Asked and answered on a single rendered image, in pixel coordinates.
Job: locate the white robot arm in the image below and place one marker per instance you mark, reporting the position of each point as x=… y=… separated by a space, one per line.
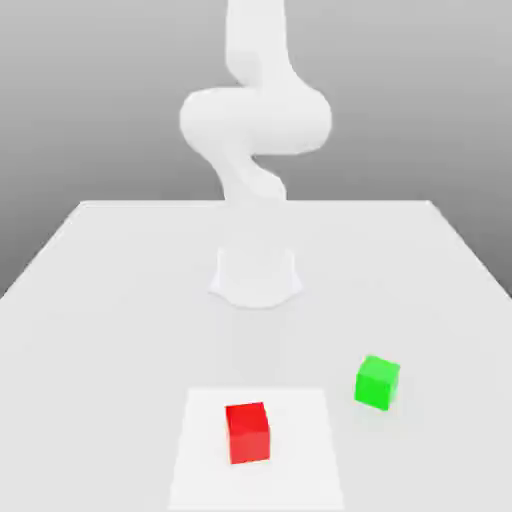
x=256 y=120

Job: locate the small green cube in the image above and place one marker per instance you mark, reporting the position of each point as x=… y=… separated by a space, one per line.
x=376 y=384

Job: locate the small red cube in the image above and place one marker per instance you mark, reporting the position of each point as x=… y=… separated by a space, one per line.
x=248 y=434

